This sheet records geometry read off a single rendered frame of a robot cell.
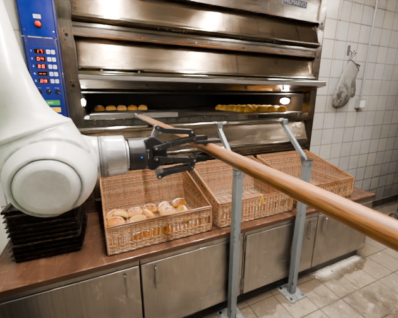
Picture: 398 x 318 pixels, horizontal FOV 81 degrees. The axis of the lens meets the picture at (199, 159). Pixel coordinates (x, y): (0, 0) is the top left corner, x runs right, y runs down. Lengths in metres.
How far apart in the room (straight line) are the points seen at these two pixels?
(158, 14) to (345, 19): 1.63
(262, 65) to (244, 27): 0.30
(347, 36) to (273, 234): 1.86
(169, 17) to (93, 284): 1.51
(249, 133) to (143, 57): 0.97
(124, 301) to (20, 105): 1.14
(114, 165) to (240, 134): 1.46
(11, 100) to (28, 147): 0.08
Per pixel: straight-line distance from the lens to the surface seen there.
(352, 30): 2.70
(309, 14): 2.35
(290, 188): 0.38
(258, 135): 1.98
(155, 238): 1.27
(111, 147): 0.52
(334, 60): 2.52
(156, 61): 1.60
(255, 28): 1.96
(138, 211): 1.52
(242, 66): 1.86
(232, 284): 1.53
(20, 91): 0.39
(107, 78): 1.40
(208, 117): 1.72
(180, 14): 1.72
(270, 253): 1.67
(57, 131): 0.37
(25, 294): 1.31
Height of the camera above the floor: 1.30
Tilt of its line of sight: 15 degrees down
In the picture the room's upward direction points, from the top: straight up
